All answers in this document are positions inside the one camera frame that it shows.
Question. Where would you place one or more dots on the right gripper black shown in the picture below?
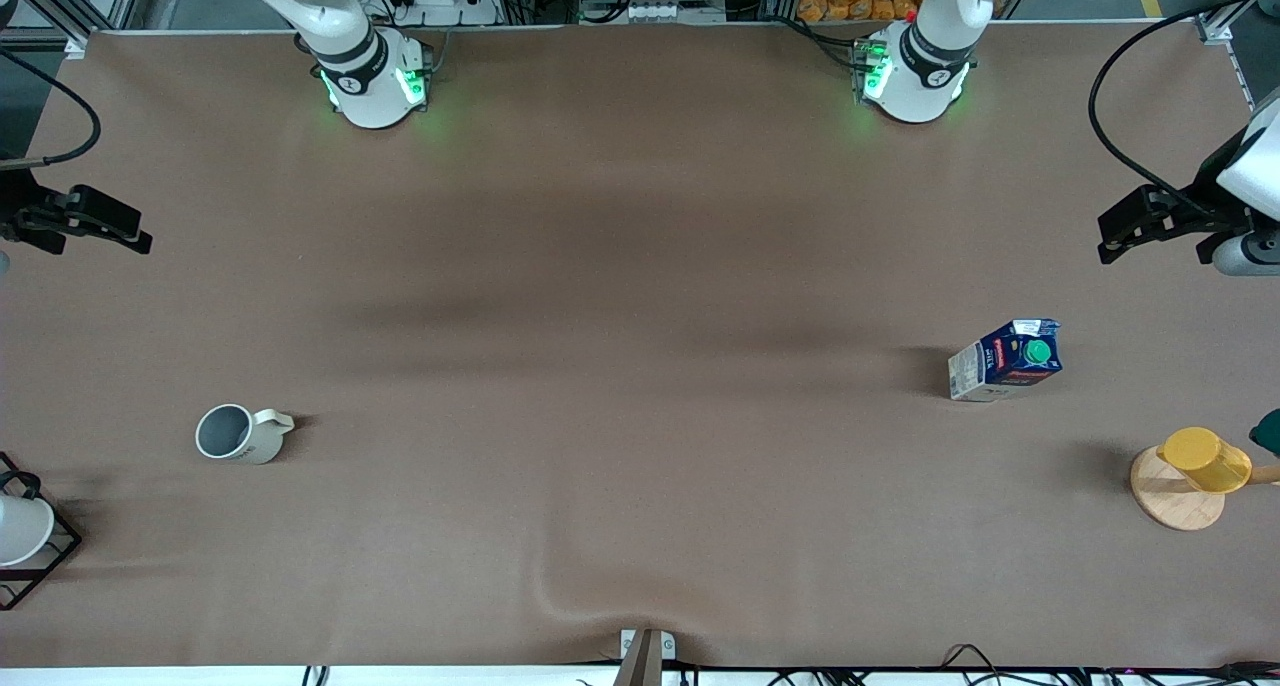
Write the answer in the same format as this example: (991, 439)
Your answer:
(17, 213)

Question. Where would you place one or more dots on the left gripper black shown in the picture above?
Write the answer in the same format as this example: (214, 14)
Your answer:
(1205, 213)

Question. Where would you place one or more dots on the blue white milk carton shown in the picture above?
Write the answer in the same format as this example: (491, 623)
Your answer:
(1000, 361)

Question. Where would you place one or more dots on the white mug grey inside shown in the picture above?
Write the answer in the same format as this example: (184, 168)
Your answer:
(235, 434)

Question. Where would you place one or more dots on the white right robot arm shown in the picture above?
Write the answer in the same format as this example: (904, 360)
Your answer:
(365, 61)

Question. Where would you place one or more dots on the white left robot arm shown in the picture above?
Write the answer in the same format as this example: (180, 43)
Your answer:
(915, 66)

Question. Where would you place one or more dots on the yellow plastic cup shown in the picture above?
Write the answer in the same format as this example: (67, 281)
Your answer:
(1205, 459)

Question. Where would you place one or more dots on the dark green cup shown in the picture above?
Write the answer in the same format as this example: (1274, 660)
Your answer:
(1268, 433)

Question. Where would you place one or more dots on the wooden mug stand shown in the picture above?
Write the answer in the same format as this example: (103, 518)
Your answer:
(1170, 501)

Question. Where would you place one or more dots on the brown table cover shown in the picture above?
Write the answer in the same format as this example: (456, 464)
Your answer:
(640, 266)

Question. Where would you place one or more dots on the long white power strip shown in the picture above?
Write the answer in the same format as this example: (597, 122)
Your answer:
(672, 11)

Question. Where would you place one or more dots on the aluminium frame profile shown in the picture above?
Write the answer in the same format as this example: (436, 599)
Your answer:
(1235, 11)
(60, 11)

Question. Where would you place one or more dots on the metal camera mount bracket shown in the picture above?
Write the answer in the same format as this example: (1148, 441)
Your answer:
(645, 656)

